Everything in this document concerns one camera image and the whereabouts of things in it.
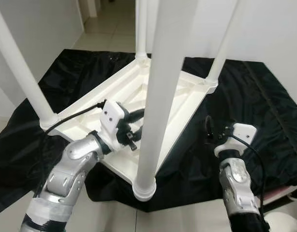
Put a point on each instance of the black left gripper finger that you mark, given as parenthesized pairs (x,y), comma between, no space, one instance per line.
(136,133)
(135,115)

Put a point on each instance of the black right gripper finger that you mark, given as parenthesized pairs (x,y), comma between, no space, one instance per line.
(209,126)

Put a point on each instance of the white plastic table top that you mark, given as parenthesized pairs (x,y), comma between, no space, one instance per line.
(187,96)

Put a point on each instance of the white plastic table leg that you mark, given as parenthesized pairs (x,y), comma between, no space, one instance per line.
(20,67)
(163,87)
(141,29)
(223,43)

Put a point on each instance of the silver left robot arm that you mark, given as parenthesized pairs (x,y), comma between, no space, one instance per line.
(71,164)

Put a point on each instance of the black cloth table cover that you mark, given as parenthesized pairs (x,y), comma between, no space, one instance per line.
(269,145)

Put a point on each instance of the white round base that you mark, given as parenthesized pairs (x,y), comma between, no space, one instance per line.
(280,222)

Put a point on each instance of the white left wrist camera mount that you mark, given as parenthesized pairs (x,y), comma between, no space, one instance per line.
(112,116)

